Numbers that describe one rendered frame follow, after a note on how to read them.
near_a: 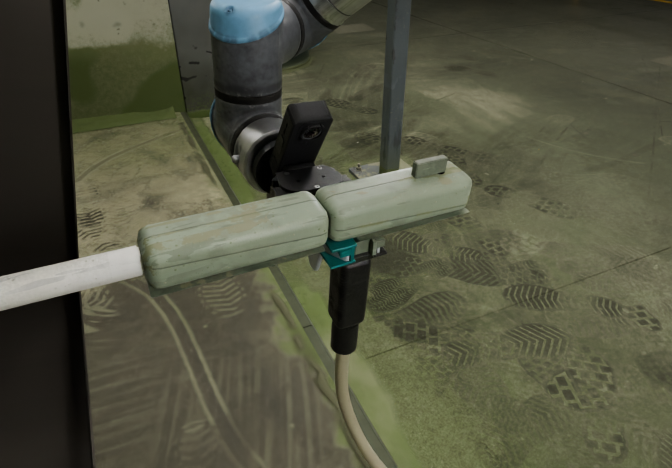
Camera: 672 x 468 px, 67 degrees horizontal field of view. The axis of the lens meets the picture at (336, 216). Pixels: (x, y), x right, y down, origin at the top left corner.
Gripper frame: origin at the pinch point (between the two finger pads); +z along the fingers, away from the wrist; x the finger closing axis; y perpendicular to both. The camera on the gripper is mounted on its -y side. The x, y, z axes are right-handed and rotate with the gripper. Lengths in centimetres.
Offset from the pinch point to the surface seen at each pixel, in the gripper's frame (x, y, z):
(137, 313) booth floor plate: 18, 51, -53
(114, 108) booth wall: 8, 52, -170
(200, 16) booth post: -27, 19, -170
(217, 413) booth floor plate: 10, 49, -22
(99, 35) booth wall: 9, 25, -171
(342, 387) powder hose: -0.8, 22.8, -0.6
